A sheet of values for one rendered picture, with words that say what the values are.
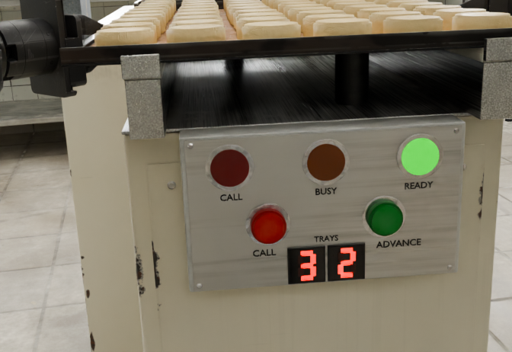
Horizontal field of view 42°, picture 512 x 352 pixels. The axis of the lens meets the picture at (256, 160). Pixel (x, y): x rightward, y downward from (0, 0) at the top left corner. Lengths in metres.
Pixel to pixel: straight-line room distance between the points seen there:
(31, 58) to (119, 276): 0.78
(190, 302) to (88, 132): 0.72
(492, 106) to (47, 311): 1.73
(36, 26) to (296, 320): 0.38
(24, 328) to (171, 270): 1.48
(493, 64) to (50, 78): 0.43
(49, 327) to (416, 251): 1.56
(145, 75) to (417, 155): 0.23
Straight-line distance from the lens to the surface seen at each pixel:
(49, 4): 0.71
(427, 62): 0.71
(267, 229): 0.56
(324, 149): 0.56
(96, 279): 1.41
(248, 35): 0.57
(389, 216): 0.58
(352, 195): 0.58
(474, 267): 0.67
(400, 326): 0.68
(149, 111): 0.54
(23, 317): 2.14
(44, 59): 0.70
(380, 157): 0.57
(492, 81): 0.59
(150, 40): 0.57
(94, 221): 1.36
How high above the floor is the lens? 0.97
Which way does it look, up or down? 16 degrees down
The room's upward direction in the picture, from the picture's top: 2 degrees counter-clockwise
